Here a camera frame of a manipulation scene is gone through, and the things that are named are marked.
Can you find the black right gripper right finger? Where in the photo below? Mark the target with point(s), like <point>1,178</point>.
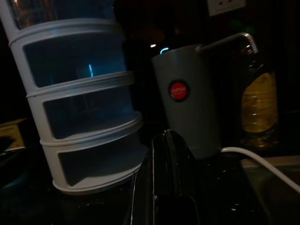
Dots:
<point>185,187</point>

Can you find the white wall socket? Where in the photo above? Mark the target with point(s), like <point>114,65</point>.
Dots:
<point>225,7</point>

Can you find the grey water purifier red sticker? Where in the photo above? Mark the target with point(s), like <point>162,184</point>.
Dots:
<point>194,122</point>

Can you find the stainless steel sink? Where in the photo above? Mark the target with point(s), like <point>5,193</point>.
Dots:
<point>276,201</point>

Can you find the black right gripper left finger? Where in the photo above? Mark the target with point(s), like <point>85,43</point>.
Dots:
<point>150,187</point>

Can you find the yellow dish soap bottle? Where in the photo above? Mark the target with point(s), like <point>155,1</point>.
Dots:
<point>260,112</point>

